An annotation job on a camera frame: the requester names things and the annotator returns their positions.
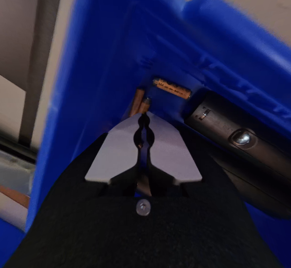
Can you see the pile of orange batteries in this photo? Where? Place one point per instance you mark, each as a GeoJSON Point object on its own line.
{"type": "Point", "coordinates": [172, 88]}

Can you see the blue bin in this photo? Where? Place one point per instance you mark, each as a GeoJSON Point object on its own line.
{"type": "Point", "coordinates": [9, 245]}
{"type": "Point", "coordinates": [102, 56]}

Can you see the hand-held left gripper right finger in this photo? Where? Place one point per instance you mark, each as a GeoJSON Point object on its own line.
{"type": "Point", "coordinates": [175, 156]}

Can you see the grey desk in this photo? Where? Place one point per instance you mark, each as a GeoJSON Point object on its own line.
{"type": "Point", "coordinates": [13, 33]}

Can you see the black remote control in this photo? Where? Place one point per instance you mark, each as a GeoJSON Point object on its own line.
{"type": "Point", "coordinates": [227, 124]}
{"type": "Point", "coordinates": [261, 192]}

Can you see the orange battery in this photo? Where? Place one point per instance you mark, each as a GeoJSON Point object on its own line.
{"type": "Point", "coordinates": [145, 105]}

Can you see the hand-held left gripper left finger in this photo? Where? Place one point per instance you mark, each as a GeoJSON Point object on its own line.
{"type": "Point", "coordinates": [111, 156]}

